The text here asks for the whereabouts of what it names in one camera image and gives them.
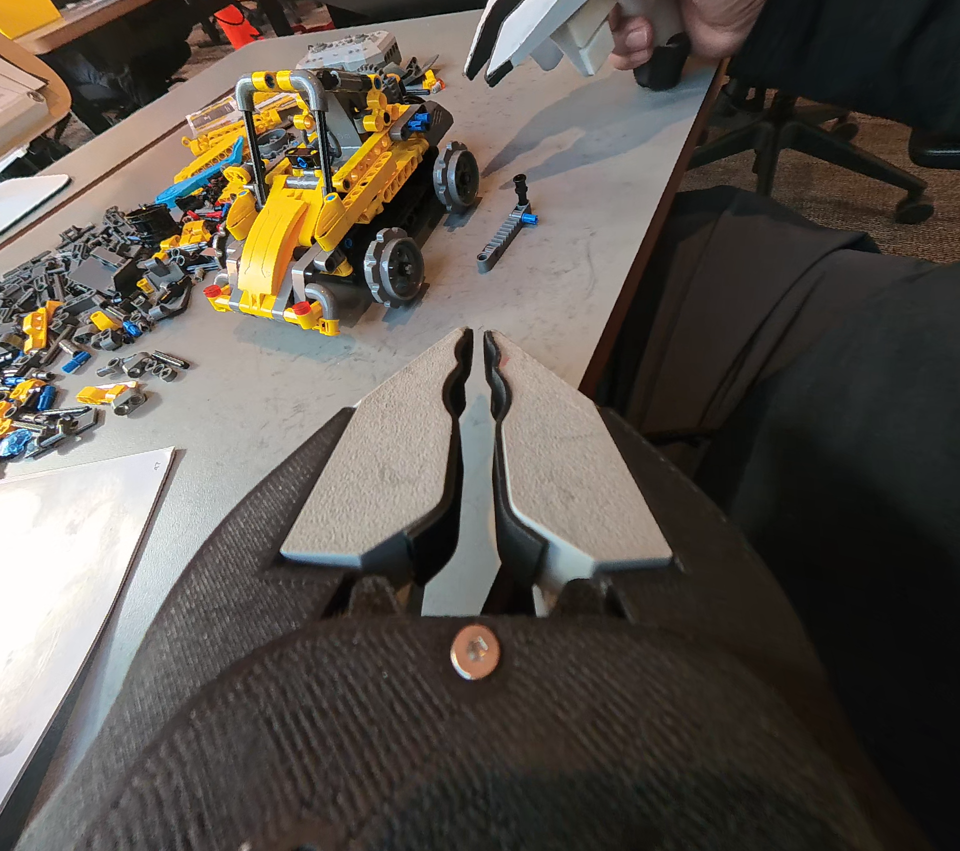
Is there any pile of loose brick parts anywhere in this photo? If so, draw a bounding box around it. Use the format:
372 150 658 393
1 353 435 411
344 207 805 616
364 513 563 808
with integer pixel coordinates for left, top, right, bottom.
0 101 252 462

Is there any printed instruction sheet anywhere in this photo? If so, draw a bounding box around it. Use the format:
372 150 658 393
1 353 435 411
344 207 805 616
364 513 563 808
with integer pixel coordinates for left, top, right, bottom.
0 56 50 117

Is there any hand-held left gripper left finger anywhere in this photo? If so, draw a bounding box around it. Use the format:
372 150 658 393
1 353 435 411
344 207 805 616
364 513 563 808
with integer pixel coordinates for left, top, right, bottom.
279 327 475 571

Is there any grey gear rack piece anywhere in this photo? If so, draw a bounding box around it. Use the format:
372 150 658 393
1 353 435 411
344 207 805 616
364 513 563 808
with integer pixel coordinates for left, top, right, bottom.
476 174 539 273

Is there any white stand base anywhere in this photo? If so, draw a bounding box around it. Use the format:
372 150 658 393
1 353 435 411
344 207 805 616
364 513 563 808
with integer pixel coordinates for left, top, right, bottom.
0 174 72 236

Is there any person's right forearm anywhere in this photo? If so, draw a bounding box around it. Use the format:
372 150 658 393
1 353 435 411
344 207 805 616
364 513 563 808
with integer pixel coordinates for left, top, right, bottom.
727 0 960 143

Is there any orange traffic cone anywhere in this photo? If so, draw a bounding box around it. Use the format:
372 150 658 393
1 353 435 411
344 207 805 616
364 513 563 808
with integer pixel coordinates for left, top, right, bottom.
213 3 265 51

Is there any yellow plastic bin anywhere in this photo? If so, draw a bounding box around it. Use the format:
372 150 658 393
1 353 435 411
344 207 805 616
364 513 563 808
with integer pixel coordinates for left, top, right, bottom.
0 0 61 38

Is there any grey desk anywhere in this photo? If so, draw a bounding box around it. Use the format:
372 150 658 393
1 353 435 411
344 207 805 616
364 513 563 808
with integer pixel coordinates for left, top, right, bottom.
0 7 725 851

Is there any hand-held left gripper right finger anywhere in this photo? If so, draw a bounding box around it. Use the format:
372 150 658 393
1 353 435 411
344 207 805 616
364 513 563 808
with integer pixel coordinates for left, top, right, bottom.
483 329 675 616

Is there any yellow toy brick vehicle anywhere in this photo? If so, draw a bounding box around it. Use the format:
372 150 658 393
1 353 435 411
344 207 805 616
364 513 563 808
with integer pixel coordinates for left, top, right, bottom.
204 69 483 338

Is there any grey toy control hub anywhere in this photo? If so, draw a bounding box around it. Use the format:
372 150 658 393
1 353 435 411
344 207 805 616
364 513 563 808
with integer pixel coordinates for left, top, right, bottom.
296 29 402 76

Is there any paper instruction booklet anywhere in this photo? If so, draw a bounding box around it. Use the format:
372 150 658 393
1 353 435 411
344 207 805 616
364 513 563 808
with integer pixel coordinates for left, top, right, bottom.
0 446 177 803

